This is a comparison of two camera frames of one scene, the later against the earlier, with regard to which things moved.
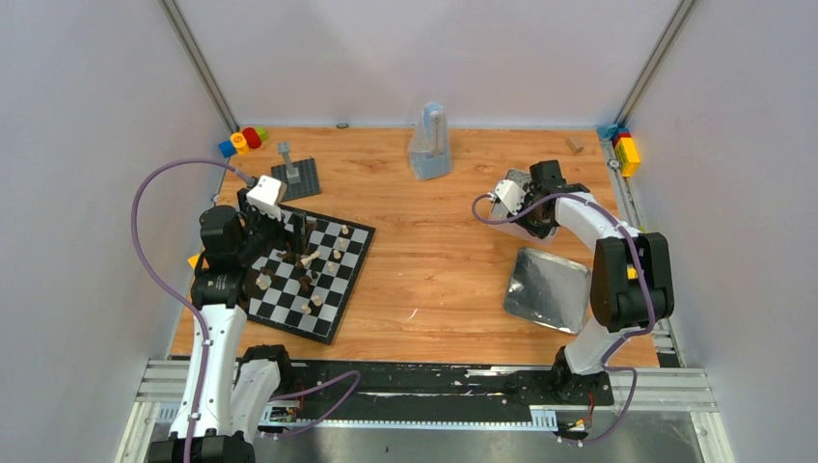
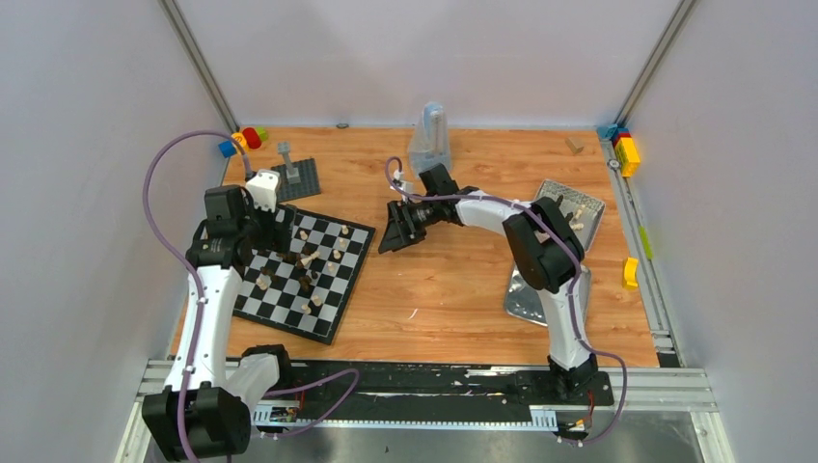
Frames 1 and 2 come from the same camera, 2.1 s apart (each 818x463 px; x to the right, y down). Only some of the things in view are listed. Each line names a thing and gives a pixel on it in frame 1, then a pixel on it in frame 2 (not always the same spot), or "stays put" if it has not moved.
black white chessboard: (305, 294) stays put
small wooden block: (575, 144) stays put
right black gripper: (540, 232) to (401, 230)
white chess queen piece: (314, 255) stays put
